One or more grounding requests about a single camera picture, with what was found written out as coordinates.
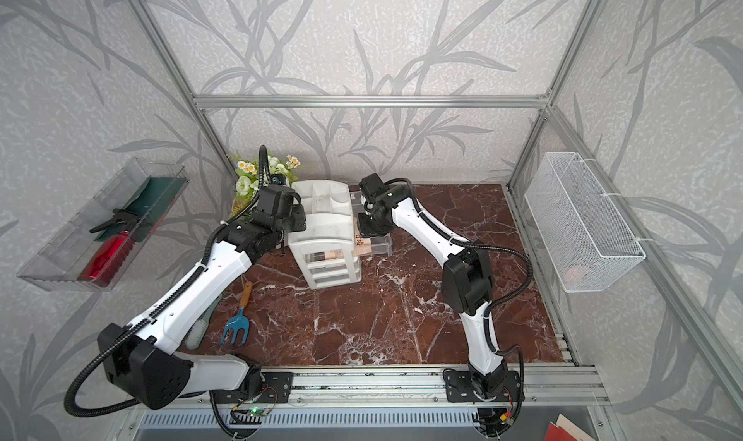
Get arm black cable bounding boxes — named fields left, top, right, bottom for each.
left=385, top=177, right=534, bottom=425
left=63, top=144, right=271, bottom=418

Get beige printed postcard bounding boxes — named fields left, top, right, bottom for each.
left=354, top=234, right=391, bottom=256

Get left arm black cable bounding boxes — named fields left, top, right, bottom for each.
left=63, top=144, right=271, bottom=418

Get white wire mesh basket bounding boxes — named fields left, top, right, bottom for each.
left=526, top=152, right=646, bottom=293

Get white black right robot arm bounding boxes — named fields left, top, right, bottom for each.
left=358, top=173, right=509, bottom=402

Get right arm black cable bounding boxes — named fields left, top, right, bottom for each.
left=385, top=177, right=534, bottom=425

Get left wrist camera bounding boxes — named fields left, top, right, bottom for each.
left=270, top=173, right=290, bottom=187

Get clear wall-mounted plastic tray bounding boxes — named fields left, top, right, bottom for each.
left=17, top=158, right=189, bottom=292

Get red booklet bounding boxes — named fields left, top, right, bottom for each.
left=545, top=414, right=595, bottom=441

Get white plastic drawer organizer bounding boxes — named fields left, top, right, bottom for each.
left=288, top=180, right=361, bottom=289

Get aluminium mounting rail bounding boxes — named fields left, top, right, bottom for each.
left=107, top=364, right=625, bottom=440

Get red brush in tray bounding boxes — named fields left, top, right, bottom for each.
left=77, top=231, right=135, bottom=287

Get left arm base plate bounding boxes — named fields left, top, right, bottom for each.
left=215, top=371, right=294, bottom=404

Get clear plastic drawer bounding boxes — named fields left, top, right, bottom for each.
left=350, top=191, right=393, bottom=256

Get artificial green white flowers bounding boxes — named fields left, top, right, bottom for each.
left=231, top=153, right=303, bottom=213

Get postcards in lower drawer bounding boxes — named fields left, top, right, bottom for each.
left=313, top=249, right=344, bottom=261

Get black clamp in tray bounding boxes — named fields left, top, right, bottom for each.
left=89, top=209, right=154, bottom=243

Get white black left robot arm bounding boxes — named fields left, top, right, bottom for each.
left=96, top=185, right=306, bottom=409

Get dark green cloth in tray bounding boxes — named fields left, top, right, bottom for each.
left=123, top=177, right=188, bottom=229

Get blue garden hand fork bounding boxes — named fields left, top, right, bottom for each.
left=221, top=281, right=253, bottom=345

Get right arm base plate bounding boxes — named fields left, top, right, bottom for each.
left=442, top=367, right=524, bottom=403

